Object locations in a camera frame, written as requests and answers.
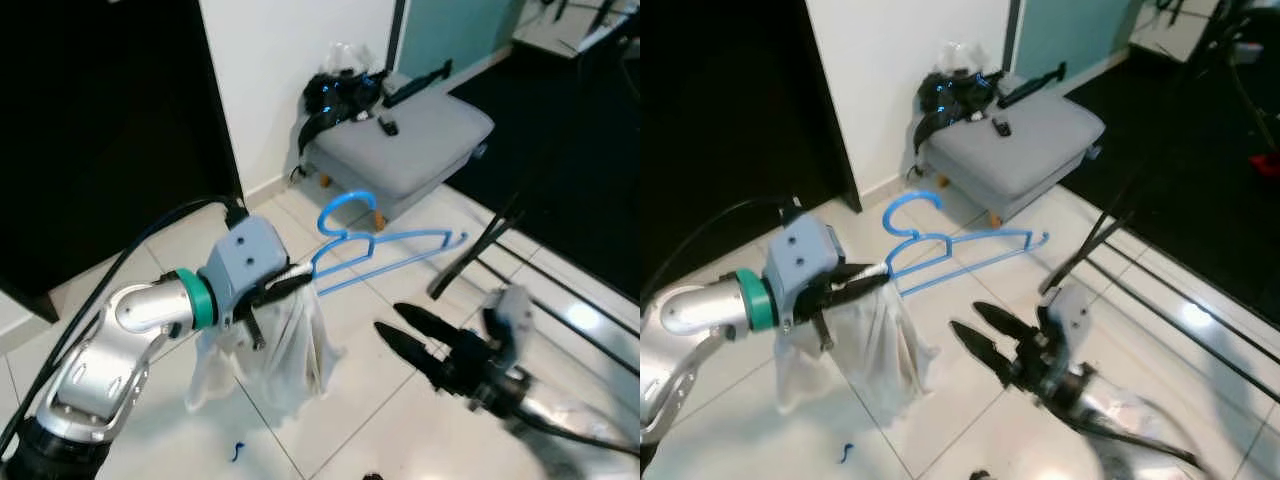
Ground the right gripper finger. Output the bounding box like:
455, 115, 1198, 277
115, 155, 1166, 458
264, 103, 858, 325
374, 320, 453, 389
950, 320, 1026, 386
972, 302, 1043, 349
392, 302, 469, 351

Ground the white shirt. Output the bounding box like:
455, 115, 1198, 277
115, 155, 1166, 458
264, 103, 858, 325
775, 290, 941, 416
185, 285, 346, 426

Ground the blue plastic hanger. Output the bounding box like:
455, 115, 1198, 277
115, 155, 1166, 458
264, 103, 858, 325
880, 190, 1051, 298
310, 190, 469, 298

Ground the black metal clothes rack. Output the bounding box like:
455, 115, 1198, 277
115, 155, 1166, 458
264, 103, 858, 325
1038, 0, 1280, 346
428, 0, 641, 353

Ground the grey ottoman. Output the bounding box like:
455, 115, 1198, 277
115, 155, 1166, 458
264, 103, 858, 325
303, 85, 496, 226
918, 88, 1106, 226

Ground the black bag blue trim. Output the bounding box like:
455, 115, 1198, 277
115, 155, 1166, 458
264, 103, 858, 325
298, 65, 386, 156
915, 65, 1001, 151

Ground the black wardrobe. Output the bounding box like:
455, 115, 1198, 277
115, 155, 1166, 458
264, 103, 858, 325
640, 0, 863, 301
0, 0, 244, 323

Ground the clear plastic bag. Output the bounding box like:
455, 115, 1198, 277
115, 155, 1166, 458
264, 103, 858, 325
935, 40, 991, 76
320, 40, 376, 76

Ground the black tripod stick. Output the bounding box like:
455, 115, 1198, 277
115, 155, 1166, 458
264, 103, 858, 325
380, 60, 453, 109
995, 62, 1066, 109

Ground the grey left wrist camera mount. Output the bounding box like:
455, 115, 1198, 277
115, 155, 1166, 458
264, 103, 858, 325
765, 215, 851, 326
205, 213, 293, 326

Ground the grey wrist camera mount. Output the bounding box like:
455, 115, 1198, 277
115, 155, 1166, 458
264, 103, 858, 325
205, 213, 293, 326
765, 215, 851, 326
483, 287, 538, 361
1045, 285, 1096, 366

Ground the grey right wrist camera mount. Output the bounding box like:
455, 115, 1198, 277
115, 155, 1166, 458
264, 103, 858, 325
483, 287, 538, 361
1045, 285, 1096, 366

